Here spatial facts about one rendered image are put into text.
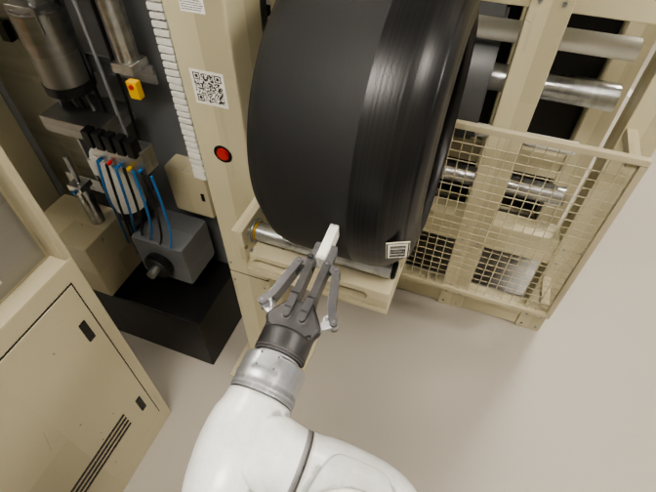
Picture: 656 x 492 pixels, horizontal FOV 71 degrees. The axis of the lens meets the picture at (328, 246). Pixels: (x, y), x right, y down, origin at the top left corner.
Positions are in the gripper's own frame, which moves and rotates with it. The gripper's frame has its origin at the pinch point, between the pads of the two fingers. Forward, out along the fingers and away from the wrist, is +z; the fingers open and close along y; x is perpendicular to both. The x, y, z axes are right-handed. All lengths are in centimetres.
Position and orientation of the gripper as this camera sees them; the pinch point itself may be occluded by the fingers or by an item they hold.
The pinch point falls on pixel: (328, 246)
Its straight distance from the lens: 75.2
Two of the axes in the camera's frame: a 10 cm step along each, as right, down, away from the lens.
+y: -9.4, -2.6, 2.3
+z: 3.5, -7.9, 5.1
